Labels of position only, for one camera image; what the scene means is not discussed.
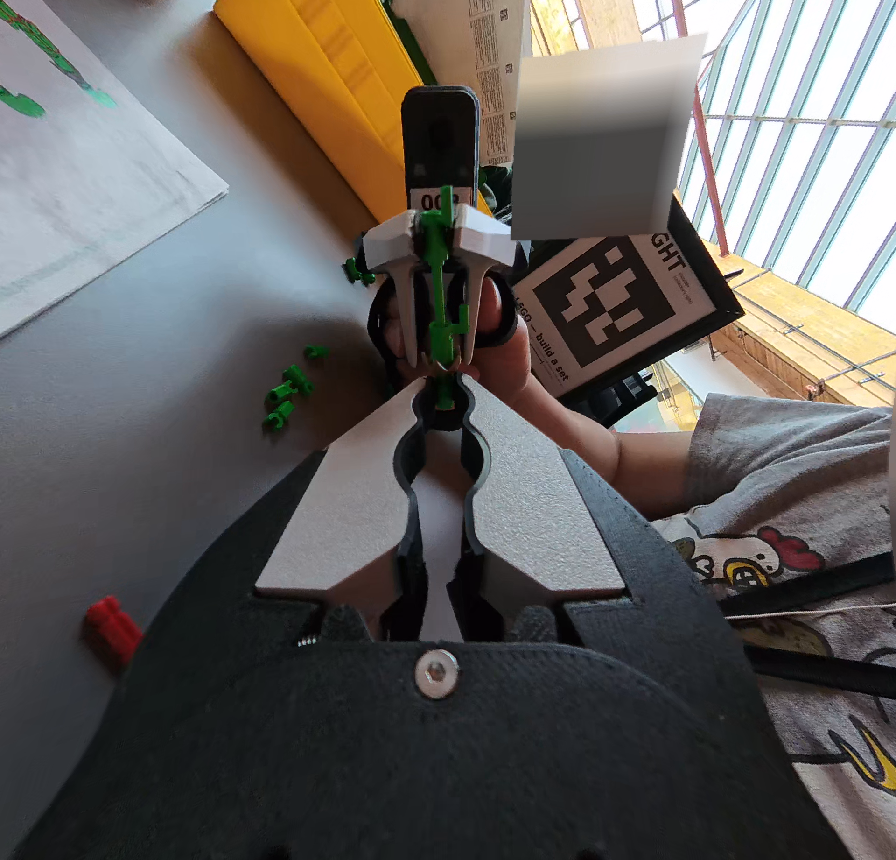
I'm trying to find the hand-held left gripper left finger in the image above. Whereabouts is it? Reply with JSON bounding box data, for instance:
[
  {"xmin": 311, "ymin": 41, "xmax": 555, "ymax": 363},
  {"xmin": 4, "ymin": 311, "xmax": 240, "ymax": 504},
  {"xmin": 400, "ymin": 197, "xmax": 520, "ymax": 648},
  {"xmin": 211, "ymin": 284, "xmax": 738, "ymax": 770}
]
[{"xmin": 255, "ymin": 375, "xmax": 429, "ymax": 642}]

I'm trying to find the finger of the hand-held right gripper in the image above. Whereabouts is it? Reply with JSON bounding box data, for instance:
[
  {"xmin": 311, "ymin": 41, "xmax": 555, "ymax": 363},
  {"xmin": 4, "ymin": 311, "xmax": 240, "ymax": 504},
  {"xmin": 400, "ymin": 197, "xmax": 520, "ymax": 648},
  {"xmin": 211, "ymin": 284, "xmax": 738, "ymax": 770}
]
[
  {"xmin": 454, "ymin": 207, "xmax": 514, "ymax": 270},
  {"xmin": 362, "ymin": 212, "xmax": 422, "ymax": 274}
]

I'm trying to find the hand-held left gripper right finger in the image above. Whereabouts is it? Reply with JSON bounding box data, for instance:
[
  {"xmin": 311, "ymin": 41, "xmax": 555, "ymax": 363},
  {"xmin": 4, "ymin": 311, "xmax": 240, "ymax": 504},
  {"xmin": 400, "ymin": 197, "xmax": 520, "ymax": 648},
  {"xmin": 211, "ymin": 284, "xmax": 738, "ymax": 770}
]
[{"xmin": 454, "ymin": 373, "xmax": 627, "ymax": 642}]

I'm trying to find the green lego bamboo stalk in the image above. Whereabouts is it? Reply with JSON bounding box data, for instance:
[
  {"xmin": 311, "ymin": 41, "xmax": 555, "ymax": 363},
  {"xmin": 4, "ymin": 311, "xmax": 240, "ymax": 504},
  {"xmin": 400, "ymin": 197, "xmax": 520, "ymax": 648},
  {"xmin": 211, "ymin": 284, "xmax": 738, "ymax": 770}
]
[{"xmin": 419, "ymin": 205, "xmax": 469, "ymax": 413}]

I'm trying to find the red lego piece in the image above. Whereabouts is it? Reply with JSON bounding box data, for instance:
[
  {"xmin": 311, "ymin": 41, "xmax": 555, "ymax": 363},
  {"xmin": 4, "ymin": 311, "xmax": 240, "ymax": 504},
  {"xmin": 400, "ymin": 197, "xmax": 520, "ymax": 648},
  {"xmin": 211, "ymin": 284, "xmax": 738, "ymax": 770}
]
[{"xmin": 83, "ymin": 595, "xmax": 146, "ymax": 668}]

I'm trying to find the lego instruction booklet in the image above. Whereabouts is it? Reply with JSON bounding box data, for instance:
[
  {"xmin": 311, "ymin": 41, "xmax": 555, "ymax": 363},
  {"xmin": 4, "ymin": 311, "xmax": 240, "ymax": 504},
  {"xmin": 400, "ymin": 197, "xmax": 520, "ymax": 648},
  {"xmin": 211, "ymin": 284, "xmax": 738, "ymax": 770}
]
[{"xmin": 0, "ymin": 0, "xmax": 231, "ymax": 339}]

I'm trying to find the person's right hand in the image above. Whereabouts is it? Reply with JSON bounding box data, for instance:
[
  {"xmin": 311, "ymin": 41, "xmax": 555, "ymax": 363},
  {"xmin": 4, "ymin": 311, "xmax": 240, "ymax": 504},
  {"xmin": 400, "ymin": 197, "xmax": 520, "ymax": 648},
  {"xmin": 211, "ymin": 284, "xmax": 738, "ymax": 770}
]
[{"xmin": 378, "ymin": 275, "xmax": 555, "ymax": 420}]

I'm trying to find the white printed leaflet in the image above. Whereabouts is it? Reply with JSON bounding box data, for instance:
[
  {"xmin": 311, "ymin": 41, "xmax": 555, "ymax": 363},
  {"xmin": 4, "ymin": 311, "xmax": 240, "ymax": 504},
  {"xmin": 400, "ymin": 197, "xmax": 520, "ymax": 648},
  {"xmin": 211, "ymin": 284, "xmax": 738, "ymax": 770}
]
[{"xmin": 387, "ymin": 0, "xmax": 534, "ymax": 169}]

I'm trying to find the black framed marker sign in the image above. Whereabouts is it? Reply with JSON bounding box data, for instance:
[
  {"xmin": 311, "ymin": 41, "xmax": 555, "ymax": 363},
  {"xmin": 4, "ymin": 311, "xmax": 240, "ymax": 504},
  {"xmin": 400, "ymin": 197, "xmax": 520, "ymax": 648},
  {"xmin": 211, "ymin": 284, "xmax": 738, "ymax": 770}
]
[{"xmin": 514, "ymin": 195, "xmax": 745, "ymax": 407}]

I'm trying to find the yellow plastic bin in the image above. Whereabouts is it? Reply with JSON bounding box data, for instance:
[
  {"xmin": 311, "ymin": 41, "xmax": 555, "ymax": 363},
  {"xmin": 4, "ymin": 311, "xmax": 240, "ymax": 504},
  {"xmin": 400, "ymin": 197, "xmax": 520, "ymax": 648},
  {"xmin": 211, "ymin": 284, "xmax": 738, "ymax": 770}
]
[{"xmin": 213, "ymin": 0, "xmax": 491, "ymax": 225}]

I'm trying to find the black strap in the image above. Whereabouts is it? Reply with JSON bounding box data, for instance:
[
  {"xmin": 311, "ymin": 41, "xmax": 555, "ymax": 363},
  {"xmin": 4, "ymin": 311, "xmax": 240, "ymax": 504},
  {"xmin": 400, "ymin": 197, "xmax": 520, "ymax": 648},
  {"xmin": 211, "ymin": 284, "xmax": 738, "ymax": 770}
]
[
  {"xmin": 717, "ymin": 550, "xmax": 896, "ymax": 617},
  {"xmin": 743, "ymin": 644, "xmax": 896, "ymax": 701}
]

